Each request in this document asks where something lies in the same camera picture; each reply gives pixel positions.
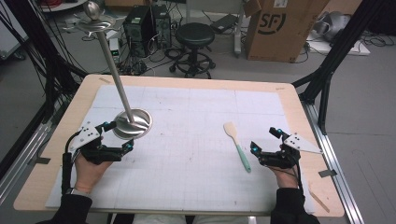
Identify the person's left hand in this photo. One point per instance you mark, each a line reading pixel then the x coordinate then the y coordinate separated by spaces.
pixel 87 174

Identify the white round table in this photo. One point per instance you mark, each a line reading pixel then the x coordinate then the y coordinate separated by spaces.
pixel 62 5

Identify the person's right hand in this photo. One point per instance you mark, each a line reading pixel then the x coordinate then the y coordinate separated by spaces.
pixel 286 179

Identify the black computer tower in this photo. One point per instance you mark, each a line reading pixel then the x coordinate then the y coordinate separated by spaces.
pixel 162 26
pixel 138 31

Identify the black metal frame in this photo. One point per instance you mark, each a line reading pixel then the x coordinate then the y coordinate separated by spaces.
pixel 46 62
pixel 339 53

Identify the small white device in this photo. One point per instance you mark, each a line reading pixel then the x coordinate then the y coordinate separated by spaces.
pixel 114 49

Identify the aluminium rail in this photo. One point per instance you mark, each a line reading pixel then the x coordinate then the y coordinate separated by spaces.
pixel 21 161
pixel 334 161

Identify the grey rounded device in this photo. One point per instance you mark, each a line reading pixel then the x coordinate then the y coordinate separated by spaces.
pixel 333 25

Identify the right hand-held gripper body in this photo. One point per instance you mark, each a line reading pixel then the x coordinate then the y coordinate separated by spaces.
pixel 280 158

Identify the thin wooden stick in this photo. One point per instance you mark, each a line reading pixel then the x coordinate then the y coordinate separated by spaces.
pixel 320 202

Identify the black flat device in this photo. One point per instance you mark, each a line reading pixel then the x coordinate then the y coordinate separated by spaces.
pixel 224 23

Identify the grey tape piece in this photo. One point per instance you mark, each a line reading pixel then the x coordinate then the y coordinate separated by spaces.
pixel 43 160
pixel 327 173

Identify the white grid mat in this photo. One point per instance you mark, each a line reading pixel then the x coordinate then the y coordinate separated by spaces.
pixel 193 161

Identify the white flat board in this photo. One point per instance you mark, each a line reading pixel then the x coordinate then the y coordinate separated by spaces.
pixel 342 46

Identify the white post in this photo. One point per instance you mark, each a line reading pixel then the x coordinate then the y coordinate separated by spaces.
pixel 239 31

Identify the large cardboard box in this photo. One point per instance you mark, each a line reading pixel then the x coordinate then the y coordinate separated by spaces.
pixel 280 28

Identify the silver metal utensil stand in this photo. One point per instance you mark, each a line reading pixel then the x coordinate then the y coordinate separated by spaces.
pixel 116 79

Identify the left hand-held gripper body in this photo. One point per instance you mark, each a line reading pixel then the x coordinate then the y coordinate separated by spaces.
pixel 88 135

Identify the black round stool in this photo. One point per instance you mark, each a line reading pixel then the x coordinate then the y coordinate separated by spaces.
pixel 194 35

